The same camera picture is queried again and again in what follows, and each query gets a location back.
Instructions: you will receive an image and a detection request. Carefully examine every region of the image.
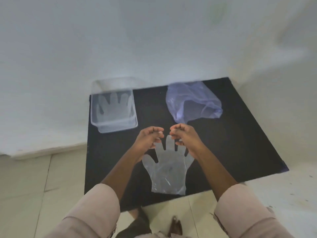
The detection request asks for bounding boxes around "person's foot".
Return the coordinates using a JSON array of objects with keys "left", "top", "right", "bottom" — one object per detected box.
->
[
  {"left": 116, "top": 208, "right": 152, "bottom": 238},
  {"left": 167, "top": 216, "right": 184, "bottom": 238}
]

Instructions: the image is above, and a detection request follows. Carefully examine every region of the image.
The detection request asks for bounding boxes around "person's right hand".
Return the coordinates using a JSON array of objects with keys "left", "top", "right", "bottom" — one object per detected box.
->
[{"left": 169, "top": 123, "right": 206, "bottom": 159}]

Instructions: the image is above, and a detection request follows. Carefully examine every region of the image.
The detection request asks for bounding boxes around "person's left forearm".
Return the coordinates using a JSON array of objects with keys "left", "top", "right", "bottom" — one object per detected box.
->
[{"left": 44, "top": 149, "right": 146, "bottom": 238}]

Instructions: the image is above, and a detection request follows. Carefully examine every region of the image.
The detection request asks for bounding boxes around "person's left foot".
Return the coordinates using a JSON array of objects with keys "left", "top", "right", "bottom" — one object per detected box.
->
[{"left": 116, "top": 208, "right": 152, "bottom": 238}]

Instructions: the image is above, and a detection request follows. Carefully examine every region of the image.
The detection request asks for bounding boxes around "person's right forearm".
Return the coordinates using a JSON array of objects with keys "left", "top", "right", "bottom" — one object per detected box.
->
[{"left": 196, "top": 146, "right": 295, "bottom": 238}]

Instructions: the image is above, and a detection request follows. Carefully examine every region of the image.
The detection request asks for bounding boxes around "purple plastic bag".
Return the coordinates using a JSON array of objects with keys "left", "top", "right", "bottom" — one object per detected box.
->
[{"left": 165, "top": 81, "right": 223, "bottom": 124}]

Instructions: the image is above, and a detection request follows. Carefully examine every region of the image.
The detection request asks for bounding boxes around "person's left hand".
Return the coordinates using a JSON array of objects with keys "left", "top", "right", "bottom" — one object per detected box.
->
[{"left": 132, "top": 126, "right": 165, "bottom": 159}]

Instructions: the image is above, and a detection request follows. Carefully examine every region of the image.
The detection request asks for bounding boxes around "person's right foot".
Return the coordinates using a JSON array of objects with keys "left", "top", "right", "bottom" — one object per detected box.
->
[{"left": 167, "top": 216, "right": 184, "bottom": 238}]

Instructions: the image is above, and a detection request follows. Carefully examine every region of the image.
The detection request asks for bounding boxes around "clear plastic container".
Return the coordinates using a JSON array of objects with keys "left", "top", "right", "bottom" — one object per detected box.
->
[{"left": 90, "top": 77, "right": 139, "bottom": 134}]

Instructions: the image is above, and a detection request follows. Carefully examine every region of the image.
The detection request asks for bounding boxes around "clear plastic disposable glove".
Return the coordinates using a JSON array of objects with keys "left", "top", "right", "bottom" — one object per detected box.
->
[
  {"left": 142, "top": 135, "right": 195, "bottom": 196},
  {"left": 96, "top": 92, "right": 132, "bottom": 123}
]

